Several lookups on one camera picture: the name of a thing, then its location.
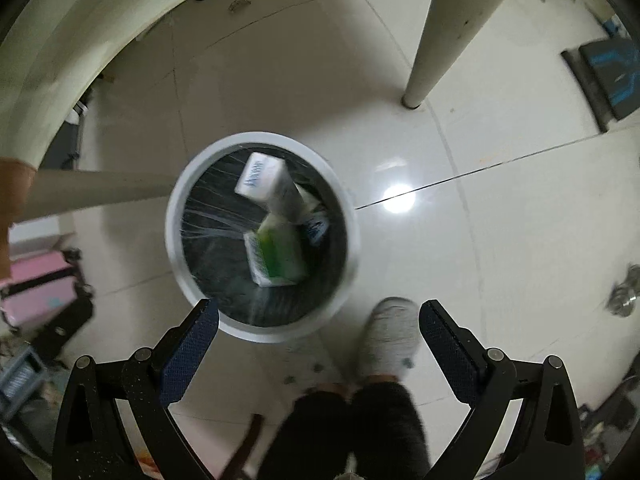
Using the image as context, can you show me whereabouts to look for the green white medicine box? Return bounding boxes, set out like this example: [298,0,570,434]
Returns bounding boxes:
[243,214,307,287]

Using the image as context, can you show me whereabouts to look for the long white box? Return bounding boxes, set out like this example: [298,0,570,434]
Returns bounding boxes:
[234,152,305,223]

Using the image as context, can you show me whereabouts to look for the Perfectlands milk carton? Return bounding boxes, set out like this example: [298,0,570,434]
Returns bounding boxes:
[298,209,330,247]

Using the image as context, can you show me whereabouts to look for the white trash bin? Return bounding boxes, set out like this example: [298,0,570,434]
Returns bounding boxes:
[165,132,359,344]

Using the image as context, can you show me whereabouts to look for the pink suitcase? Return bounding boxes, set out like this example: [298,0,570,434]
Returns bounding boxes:
[1,248,84,330]

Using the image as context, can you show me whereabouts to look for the metal dumbbell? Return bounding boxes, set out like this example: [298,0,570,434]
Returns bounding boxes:
[606,264,640,318]

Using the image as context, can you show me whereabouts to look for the person's black trouser leg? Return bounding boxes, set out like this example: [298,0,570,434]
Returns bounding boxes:
[257,382,431,479]

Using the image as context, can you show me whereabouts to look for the grey slipper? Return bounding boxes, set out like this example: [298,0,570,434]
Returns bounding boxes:
[356,297,421,382]

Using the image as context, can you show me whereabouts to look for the black blue bench pad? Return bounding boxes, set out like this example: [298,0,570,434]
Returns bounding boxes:
[561,37,639,133]

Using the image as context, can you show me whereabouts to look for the striped cream tablecloth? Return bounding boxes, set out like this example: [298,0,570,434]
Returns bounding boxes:
[1,0,184,167]

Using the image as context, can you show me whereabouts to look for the white table leg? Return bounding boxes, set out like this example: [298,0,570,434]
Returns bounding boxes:
[401,0,503,110]

